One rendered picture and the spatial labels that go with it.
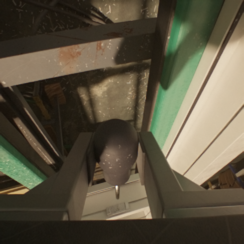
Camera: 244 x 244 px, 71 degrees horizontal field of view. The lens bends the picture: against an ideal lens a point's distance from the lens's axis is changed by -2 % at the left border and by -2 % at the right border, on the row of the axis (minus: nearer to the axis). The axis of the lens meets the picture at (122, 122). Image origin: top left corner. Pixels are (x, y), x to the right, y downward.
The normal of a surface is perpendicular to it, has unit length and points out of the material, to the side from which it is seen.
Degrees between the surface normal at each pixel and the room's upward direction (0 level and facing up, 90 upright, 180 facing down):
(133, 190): 90
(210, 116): 90
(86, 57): 0
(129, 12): 0
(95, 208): 90
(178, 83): 0
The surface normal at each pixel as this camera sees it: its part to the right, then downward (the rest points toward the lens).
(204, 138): -0.96, 0.22
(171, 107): 0.27, 0.78
